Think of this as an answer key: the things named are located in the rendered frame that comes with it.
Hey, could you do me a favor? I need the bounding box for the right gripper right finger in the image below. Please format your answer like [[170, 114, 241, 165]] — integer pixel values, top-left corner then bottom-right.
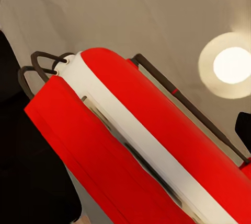
[[235, 112, 251, 153]]

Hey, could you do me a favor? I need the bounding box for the radio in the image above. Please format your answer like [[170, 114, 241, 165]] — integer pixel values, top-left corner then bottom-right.
[[18, 48, 251, 224]]

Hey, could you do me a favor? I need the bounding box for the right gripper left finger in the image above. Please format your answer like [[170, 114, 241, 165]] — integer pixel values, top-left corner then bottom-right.
[[0, 112, 27, 174]]

